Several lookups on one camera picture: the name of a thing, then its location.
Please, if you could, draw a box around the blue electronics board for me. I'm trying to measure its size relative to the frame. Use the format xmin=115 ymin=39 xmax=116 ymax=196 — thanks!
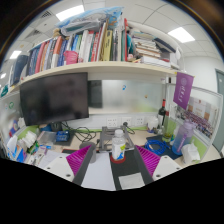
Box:
xmin=54 ymin=130 xmax=71 ymax=143

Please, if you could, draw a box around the clear plastic box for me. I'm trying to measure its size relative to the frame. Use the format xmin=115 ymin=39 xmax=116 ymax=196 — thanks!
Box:
xmin=38 ymin=130 xmax=58 ymax=146

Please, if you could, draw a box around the blank white paper sheet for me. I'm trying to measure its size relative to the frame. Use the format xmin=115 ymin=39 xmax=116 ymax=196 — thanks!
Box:
xmin=81 ymin=151 xmax=116 ymax=192

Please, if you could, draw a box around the purple hanging banner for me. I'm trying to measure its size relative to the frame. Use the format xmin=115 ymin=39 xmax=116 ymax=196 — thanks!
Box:
xmin=172 ymin=71 xmax=195 ymax=111

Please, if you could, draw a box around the flat round red coaster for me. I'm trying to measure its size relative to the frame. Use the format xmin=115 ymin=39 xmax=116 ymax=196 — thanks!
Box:
xmin=109 ymin=154 xmax=127 ymax=164

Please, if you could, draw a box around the black computer monitor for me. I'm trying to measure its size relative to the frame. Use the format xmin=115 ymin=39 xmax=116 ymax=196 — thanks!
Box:
xmin=19 ymin=72 xmax=90 ymax=133

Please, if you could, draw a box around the black cable bundle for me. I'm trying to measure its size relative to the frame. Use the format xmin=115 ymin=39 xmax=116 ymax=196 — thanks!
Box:
xmin=61 ymin=121 xmax=101 ymax=143

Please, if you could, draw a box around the written white paper sheet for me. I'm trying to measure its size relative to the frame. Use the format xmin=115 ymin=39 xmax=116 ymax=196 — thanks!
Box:
xmin=38 ymin=149 xmax=69 ymax=169

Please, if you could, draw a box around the grey door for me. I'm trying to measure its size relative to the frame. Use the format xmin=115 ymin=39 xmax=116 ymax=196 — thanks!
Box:
xmin=214 ymin=68 xmax=224 ymax=153

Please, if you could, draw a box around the tall green-tinted glass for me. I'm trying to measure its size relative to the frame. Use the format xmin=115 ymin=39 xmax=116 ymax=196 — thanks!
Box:
xmin=162 ymin=118 xmax=176 ymax=143

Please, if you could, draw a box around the white tissue pack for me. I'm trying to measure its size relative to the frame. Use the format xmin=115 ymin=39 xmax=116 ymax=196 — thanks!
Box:
xmin=20 ymin=130 xmax=38 ymax=148

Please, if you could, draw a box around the small white paper napkin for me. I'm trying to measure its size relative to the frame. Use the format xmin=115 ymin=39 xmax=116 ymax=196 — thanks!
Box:
xmin=118 ymin=172 xmax=146 ymax=190

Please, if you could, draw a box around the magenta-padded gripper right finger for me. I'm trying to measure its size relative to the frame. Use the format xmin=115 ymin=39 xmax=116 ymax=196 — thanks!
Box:
xmin=133 ymin=145 xmax=183 ymax=186

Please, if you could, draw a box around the black plug with cable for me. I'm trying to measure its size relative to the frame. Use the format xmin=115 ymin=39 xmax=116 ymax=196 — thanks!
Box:
xmin=123 ymin=121 xmax=136 ymax=135

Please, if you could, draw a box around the white crumpled tissue bag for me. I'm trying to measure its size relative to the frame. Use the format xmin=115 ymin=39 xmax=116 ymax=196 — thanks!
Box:
xmin=180 ymin=142 xmax=202 ymax=165

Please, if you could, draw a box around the white wall socket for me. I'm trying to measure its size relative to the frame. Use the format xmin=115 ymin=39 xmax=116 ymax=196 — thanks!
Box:
xmin=106 ymin=116 xmax=118 ymax=128
xmin=121 ymin=116 xmax=133 ymax=127
xmin=134 ymin=115 xmax=145 ymax=126

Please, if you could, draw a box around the white ceramic jar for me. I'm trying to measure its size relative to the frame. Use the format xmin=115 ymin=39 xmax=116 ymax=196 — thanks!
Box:
xmin=147 ymin=115 xmax=160 ymax=132

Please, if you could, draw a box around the dark wine bottle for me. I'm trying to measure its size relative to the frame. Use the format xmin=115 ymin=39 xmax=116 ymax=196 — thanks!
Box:
xmin=157 ymin=98 xmax=168 ymax=128

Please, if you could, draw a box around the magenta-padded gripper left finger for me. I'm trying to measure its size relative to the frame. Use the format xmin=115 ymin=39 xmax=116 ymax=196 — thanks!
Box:
xmin=44 ymin=144 xmax=96 ymax=187

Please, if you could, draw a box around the group photo poster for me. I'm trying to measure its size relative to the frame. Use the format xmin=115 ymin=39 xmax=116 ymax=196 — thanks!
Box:
xmin=174 ymin=99 xmax=214 ymax=138

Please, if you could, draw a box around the clear plastic water bottle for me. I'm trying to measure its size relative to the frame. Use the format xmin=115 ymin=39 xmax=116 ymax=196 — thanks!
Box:
xmin=111 ymin=129 xmax=127 ymax=162

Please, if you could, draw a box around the frosted glass partition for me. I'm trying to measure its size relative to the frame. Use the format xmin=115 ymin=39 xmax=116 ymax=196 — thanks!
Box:
xmin=88 ymin=79 xmax=168 ymax=116

